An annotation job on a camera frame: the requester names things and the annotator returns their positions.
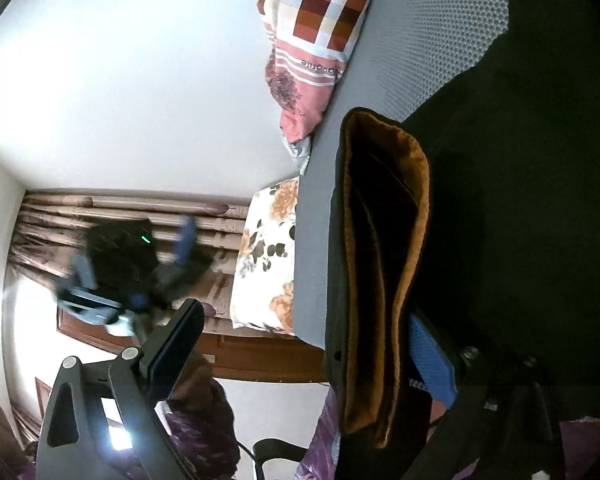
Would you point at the black curved tube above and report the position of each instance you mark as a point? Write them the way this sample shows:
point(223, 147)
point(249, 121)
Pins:
point(275, 447)

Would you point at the floral pillow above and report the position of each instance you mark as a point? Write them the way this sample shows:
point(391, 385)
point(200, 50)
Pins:
point(265, 260)

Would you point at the black pants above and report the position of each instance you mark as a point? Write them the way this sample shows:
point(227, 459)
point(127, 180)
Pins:
point(530, 210)

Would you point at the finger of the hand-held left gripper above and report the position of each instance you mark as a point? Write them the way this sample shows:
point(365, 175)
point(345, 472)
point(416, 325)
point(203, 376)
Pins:
point(185, 240)
point(84, 271)

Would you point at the grey mesh mat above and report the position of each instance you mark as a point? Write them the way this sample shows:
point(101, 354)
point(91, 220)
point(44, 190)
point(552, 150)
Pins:
point(360, 60)

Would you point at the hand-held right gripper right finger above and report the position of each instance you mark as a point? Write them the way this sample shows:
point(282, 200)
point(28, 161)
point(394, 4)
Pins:
point(432, 360)

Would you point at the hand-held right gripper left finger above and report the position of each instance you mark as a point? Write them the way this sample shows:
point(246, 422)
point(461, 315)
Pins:
point(172, 345)

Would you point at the brown wooden panel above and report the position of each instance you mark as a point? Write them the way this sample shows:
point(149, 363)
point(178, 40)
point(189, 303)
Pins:
point(260, 355)

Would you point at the beige patterned curtain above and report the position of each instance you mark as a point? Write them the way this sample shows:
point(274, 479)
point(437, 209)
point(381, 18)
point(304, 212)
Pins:
point(45, 240)

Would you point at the plaid pillow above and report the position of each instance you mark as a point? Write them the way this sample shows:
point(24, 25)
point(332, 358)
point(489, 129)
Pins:
point(320, 25)

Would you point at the person's purple floral clothing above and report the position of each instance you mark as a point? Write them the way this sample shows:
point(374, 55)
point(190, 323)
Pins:
point(205, 410)

